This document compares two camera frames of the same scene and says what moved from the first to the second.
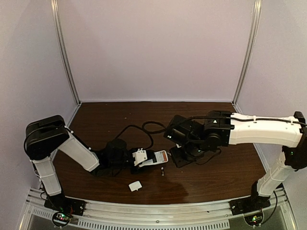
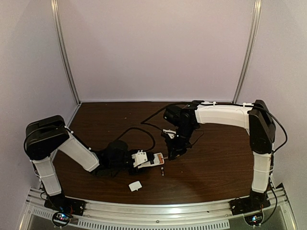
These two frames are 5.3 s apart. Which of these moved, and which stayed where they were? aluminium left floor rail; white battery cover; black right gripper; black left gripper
Moved: black right gripper
Stayed: white battery cover; black left gripper; aluminium left floor rail
